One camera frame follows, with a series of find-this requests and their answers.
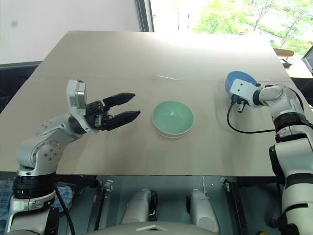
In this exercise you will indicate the silver robot leg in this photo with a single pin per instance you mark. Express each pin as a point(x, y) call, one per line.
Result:
point(139, 208)
point(201, 208)

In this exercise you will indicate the grey robot torso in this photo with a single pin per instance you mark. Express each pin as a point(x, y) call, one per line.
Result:
point(151, 228)

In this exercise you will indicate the blue bowl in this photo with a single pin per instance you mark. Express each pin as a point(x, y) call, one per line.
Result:
point(235, 76)

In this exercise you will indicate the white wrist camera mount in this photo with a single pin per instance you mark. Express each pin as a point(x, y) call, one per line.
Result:
point(76, 98)
point(242, 90)

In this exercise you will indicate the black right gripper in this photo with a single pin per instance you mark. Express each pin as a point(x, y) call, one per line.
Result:
point(236, 100)

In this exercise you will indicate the black table leg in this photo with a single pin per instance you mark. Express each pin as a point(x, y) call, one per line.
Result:
point(238, 208)
point(99, 208)

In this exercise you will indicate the silver right robot leg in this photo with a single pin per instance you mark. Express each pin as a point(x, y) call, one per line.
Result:
point(201, 208)

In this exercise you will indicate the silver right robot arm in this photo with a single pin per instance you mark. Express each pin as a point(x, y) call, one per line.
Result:
point(288, 105)

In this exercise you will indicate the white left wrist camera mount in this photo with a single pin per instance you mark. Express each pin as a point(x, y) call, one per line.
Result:
point(76, 98)

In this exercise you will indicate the green bowl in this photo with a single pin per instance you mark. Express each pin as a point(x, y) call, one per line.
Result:
point(173, 117)

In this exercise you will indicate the pink bowl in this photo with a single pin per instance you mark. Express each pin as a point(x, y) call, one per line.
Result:
point(171, 137)

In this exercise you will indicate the dark laptop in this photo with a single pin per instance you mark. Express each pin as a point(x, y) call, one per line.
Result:
point(308, 62)

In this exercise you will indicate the dark window frame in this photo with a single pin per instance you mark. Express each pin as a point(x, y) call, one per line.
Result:
point(144, 14)

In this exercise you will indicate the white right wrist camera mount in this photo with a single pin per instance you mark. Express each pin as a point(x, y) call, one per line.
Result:
point(242, 90)

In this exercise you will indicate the small black device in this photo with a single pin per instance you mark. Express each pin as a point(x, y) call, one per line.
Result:
point(286, 61)

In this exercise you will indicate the metal table clamp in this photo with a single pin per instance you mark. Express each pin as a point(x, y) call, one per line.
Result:
point(107, 187)
point(224, 183)

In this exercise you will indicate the silver left robot leg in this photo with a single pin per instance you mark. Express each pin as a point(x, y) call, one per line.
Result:
point(139, 208)

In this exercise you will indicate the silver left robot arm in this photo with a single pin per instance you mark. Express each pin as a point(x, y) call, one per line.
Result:
point(44, 147)

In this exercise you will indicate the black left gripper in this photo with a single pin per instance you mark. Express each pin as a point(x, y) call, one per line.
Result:
point(94, 117)

